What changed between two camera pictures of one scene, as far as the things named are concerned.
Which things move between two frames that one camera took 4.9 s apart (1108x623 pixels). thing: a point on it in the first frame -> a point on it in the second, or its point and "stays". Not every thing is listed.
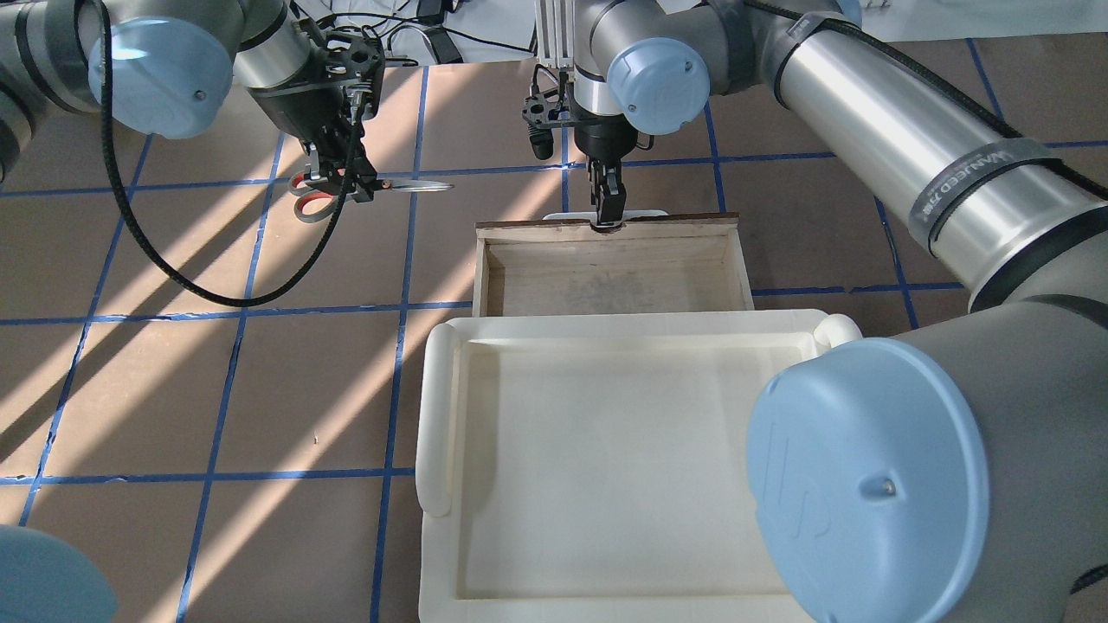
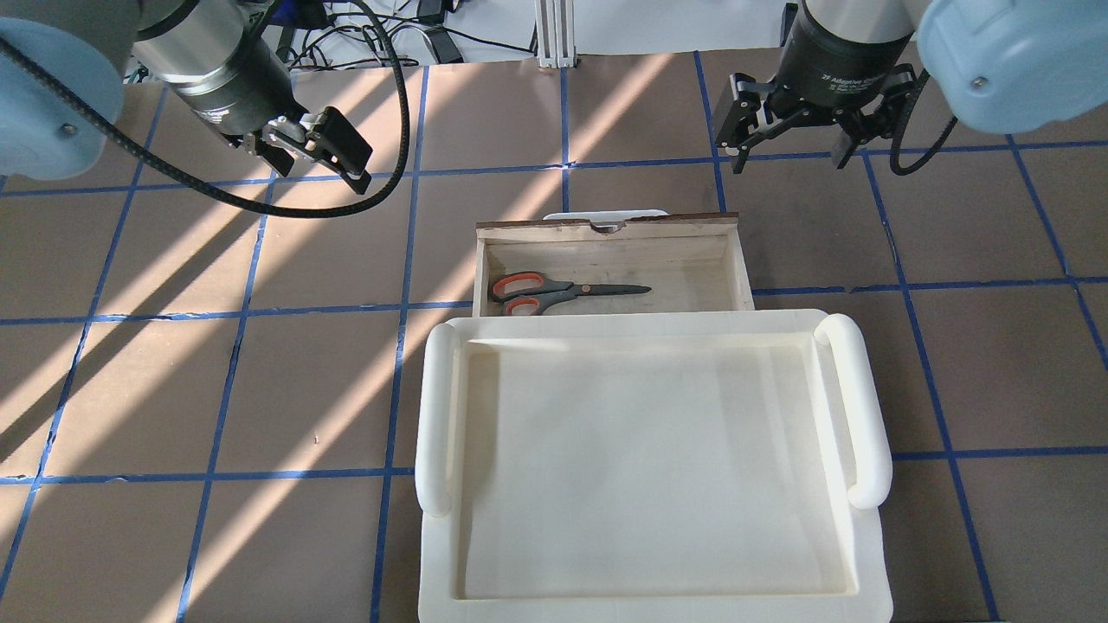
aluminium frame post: (555, 32) stays
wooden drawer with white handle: (570, 266) stays
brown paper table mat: (218, 402) stays
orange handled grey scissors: (318, 204) -> (528, 292)
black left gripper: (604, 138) -> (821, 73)
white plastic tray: (594, 467) stays
